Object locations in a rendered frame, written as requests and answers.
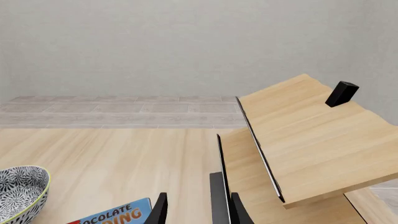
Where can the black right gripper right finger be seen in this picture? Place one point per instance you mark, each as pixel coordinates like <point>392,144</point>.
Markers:
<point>239,213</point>

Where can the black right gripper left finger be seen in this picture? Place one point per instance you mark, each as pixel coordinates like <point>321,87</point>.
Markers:
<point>161,212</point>

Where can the pale wooden cabinet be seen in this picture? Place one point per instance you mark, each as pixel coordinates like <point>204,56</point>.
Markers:
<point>248,168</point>

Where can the pale wooden drawer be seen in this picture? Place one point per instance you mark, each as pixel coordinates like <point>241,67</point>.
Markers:
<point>314,140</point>

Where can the black and white patterned bowl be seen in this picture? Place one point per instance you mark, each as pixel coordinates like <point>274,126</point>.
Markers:
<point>21,189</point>

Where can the blue chocolate pudding box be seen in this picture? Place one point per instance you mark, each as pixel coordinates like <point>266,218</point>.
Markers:
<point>121,213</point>

